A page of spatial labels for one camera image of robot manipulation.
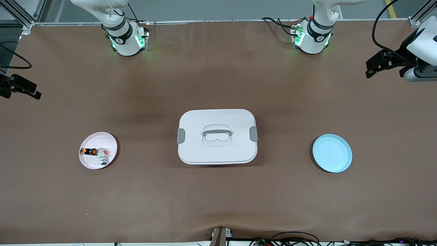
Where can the pink round plate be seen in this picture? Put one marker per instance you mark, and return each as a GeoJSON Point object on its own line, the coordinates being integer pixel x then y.
{"type": "Point", "coordinates": [94, 162]}

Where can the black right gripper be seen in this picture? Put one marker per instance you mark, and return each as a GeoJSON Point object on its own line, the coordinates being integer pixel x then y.
{"type": "Point", "coordinates": [4, 85]}

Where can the brown table mat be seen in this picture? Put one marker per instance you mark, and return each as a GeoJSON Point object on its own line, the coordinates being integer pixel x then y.
{"type": "Point", "coordinates": [218, 85]}

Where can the metal mount post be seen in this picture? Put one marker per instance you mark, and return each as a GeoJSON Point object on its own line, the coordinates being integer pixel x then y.
{"type": "Point", "coordinates": [218, 237]}

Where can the orange push-button switch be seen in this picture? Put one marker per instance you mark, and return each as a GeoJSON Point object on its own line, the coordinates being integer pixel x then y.
{"type": "Point", "coordinates": [89, 151]}

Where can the aluminium frame structure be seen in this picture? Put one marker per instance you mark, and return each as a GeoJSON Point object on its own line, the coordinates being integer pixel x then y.
{"type": "Point", "coordinates": [27, 24]}
{"type": "Point", "coordinates": [414, 21]}

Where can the small white orange object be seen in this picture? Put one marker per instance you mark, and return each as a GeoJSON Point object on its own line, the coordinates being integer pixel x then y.
{"type": "Point", "coordinates": [102, 155]}

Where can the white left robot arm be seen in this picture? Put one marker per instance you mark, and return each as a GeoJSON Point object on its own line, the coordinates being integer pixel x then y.
{"type": "Point", "coordinates": [315, 37]}

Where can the white lidded storage box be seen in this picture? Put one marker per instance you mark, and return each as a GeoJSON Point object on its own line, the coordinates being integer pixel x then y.
{"type": "Point", "coordinates": [218, 150]}

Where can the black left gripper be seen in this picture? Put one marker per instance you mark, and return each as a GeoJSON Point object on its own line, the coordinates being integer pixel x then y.
{"type": "Point", "coordinates": [405, 51]}

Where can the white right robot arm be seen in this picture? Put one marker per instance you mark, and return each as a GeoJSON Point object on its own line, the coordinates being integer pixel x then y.
{"type": "Point", "coordinates": [124, 41]}

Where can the light blue round plate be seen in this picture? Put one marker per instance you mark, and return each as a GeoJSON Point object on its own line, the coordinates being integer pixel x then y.
{"type": "Point", "coordinates": [332, 153]}

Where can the metal table edge rail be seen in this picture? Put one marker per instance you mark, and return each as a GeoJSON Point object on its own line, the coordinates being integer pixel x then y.
{"type": "Point", "coordinates": [205, 22]}

